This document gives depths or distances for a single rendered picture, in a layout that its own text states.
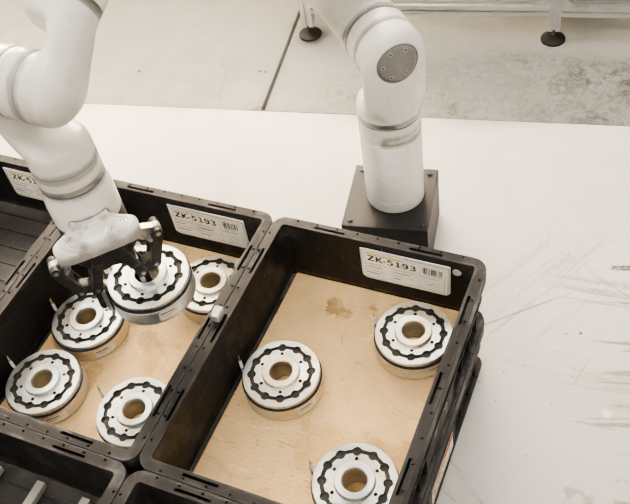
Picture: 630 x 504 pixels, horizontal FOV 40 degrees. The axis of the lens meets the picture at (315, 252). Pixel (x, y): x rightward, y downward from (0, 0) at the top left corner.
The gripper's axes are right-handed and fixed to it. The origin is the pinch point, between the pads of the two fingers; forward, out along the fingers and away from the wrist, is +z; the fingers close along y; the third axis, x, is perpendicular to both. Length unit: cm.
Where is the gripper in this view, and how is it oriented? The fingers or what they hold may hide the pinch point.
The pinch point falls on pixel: (125, 289)
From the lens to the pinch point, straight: 106.8
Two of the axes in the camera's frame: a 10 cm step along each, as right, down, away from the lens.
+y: -9.1, 3.8, -1.7
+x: 3.9, 6.6, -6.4
